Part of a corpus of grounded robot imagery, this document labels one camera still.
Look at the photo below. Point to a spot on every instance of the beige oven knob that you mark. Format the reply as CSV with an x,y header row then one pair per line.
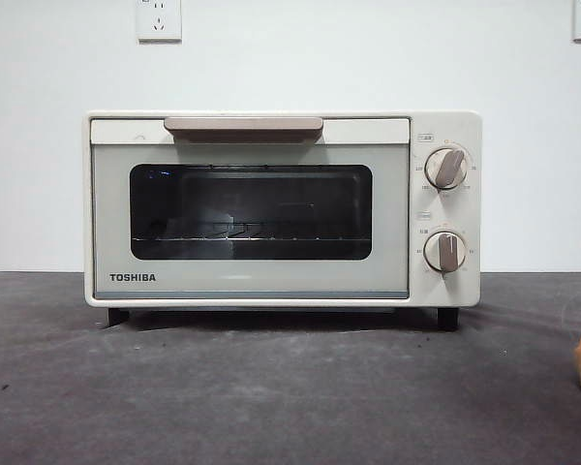
x,y
446,168
445,252

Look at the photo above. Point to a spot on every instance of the white Toshiba toaster oven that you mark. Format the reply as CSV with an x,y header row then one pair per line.
x,y
467,215

